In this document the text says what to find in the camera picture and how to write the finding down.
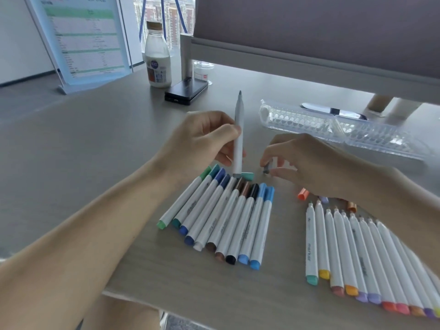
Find person's left hand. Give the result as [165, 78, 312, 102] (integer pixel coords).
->
[154, 110, 248, 184]

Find person's right hand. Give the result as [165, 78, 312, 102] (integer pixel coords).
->
[259, 133, 369, 203]

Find clear plastic marker case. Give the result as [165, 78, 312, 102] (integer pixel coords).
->
[258, 99, 432, 160]

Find blue-ended white marker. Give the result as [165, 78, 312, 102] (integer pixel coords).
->
[178, 168, 226, 237]

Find mint-ended white marker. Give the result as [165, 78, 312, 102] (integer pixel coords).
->
[305, 202, 319, 286]

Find brown-ended white marker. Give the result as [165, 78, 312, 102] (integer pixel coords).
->
[205, 178, 245, 253]

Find sky-blue-ended white marker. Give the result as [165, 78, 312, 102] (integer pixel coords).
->
[249, 186, 275, 271]
[237, 183, 268, 266]

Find orange-tipped white marker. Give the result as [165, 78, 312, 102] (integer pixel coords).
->
[332, 209, 359, 297]

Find black-ended white marker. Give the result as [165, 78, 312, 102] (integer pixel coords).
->
[225, 183, 260, 266]

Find set of red-toned markers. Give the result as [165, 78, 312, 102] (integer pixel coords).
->
[314, 199, 440, 319]

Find red-tipped white marker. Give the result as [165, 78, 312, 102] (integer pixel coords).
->
[357, 216, 398, 313]

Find pink-ended white marker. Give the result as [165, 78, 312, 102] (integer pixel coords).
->
[366, 218, 411, 315]

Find yellow-green-tipped white marker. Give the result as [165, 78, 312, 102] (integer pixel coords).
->
[405, 247, 440, 319]

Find person's left forearm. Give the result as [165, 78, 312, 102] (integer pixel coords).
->
[0, 159, 176, 330]

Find person's right forearm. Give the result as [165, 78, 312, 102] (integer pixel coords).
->
[347, 166, 440, 279]

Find person's bare leg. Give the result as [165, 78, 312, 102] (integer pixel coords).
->
[82, 293, 162, 330]

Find black rectangular power bank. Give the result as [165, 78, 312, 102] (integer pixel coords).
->
[164, 77, 209, 106]

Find small clear jar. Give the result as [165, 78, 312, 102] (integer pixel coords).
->
[193, 60, 215, 86]

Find white milk bottle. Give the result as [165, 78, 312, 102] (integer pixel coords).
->
[144, 21, 172, 89]

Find brown paper cup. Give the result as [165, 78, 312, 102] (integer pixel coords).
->
[364, 94, 394, 116]

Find white paper cup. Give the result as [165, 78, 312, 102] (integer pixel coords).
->
[388, 99, 423, 120]

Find grey desk divider shelf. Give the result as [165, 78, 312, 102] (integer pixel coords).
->
[193, 0, 440, 79]

